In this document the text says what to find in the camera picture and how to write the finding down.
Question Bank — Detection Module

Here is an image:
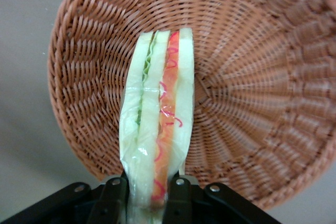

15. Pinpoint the brown round wicker basket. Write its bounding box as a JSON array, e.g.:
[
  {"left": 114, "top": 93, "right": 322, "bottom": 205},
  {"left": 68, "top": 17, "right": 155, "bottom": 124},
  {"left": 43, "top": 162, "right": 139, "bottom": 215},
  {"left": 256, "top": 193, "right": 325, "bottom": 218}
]
[{"left": 47, "top": 0, "right": 336, "bottom": 210}]

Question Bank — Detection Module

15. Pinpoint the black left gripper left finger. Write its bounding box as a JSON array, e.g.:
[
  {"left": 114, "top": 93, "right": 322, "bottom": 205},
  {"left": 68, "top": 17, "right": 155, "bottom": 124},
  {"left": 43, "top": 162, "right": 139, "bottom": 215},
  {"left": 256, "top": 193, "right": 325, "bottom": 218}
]
[{"left": 87, "top": 173, "right": 131, "bottom": 224}]

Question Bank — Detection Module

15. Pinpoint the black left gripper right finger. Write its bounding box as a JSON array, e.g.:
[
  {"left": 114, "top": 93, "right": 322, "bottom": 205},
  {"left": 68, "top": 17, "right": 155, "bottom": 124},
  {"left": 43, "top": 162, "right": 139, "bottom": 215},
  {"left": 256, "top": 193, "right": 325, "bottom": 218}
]
[{"left": 162, "top": 175, "right": 201, "bottom": 224}]

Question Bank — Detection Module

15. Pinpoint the triangle sandwich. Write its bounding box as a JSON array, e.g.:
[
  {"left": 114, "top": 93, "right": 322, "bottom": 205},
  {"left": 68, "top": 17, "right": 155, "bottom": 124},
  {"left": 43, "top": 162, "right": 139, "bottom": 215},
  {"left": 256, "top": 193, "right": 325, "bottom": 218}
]
[{"left": 119, "top": 27, "right": 196, "bottom": 224}]

